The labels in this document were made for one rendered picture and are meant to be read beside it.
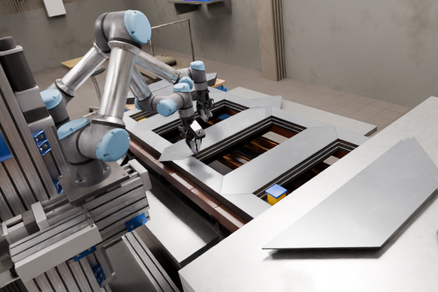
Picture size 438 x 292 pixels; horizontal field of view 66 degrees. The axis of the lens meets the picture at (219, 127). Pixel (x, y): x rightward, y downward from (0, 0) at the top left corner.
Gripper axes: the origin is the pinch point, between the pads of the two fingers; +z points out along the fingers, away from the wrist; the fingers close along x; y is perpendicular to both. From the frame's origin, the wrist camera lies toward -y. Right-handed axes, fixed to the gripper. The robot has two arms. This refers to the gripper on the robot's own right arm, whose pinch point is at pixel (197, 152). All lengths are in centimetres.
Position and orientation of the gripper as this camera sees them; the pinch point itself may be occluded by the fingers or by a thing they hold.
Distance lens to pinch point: 169.5
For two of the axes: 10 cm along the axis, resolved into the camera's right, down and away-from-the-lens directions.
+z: 1.5, 8.9, 4.4
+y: -6.0, -2.7, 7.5
